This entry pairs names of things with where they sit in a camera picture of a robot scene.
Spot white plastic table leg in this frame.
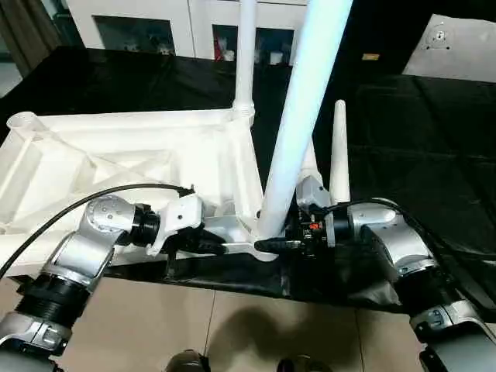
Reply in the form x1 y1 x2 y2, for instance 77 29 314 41
327 98 353 205
301 140 323 182
230 0 260 126
254 0 357 252

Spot white plastic table top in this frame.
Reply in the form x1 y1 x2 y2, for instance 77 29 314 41
0 107 284 279

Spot black quilted mat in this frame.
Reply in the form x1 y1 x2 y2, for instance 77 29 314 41
0 45 496 315

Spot white sideboard with glass doors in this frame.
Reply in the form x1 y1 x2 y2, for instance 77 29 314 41
67 0 308 66

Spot black cabinet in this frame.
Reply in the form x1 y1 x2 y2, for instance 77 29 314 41
309 0 496 78

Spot pale panel with holes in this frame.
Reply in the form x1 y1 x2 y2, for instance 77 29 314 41
400 12 496 85

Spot grey brown curtain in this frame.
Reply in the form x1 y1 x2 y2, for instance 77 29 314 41
0 0 62 78

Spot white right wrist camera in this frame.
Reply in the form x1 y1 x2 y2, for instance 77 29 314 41
295 174 337 250

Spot black left camera cable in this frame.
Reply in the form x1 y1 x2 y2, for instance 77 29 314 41
0 181 195 279

